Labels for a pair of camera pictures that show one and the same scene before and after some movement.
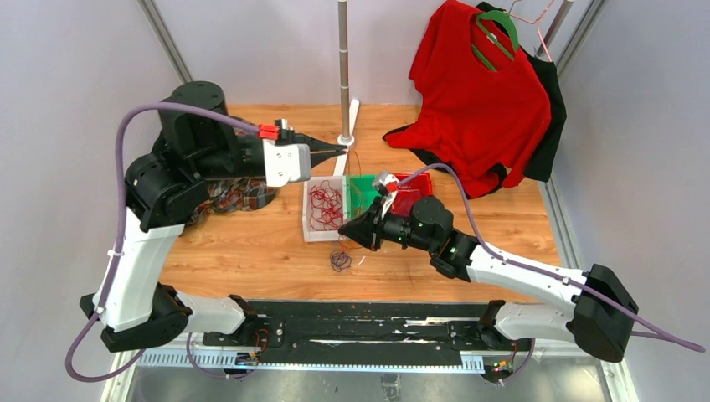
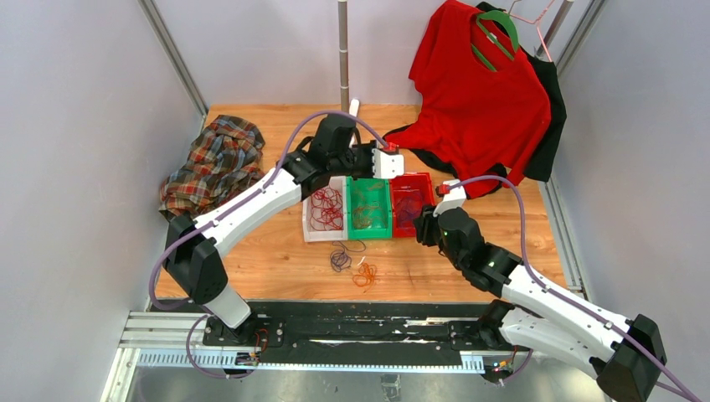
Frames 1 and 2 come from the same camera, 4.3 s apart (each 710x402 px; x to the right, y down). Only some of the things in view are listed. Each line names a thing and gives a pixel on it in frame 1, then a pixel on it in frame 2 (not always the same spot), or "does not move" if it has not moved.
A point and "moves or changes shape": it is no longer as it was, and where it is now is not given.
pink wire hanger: (536, 23) does not move
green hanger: (510, 26) does not move
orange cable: (357, 196) moves or changes shape
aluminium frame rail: (156, 22) does not move
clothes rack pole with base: (346, 138) does not move
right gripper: (364, 231) -> (424, 224)
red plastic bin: (419, 186) does not move
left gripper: (300, 138) -> (368, 149)
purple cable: (340, 260) does not move
